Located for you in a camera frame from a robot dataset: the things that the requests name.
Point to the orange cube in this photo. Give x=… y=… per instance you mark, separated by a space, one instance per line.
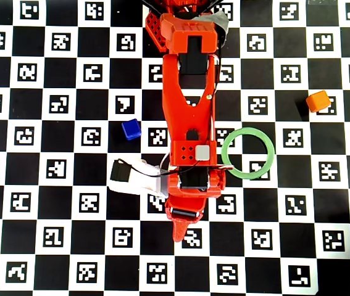
x=318 y=101

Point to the black white marker board mat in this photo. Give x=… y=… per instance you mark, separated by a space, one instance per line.
x=54 y=202

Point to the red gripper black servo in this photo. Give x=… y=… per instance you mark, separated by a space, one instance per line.
x=183 y=213

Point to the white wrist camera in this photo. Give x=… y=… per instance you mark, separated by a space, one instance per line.
x=140 y=182

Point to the gray tape piece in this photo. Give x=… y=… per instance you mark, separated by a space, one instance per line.
x=221 y=20

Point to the blue cube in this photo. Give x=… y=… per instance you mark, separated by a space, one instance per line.
x=131 y=129

